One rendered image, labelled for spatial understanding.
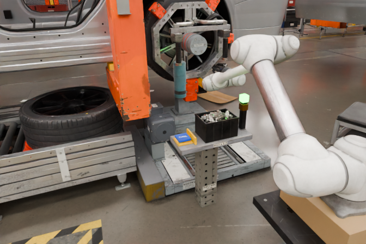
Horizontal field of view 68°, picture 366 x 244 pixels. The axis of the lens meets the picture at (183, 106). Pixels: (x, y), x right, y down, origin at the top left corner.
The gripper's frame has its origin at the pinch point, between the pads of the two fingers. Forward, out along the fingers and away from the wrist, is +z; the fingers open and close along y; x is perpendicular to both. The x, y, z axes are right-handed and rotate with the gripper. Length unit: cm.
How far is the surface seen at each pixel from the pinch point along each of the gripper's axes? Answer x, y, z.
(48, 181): 57, -121, -39
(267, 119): -92, 2, 9
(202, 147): 18, -46, -78
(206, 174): 1, -58, -74
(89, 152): 49, -94, -39
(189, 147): 24, -50, -76
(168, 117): 17, -50, -28
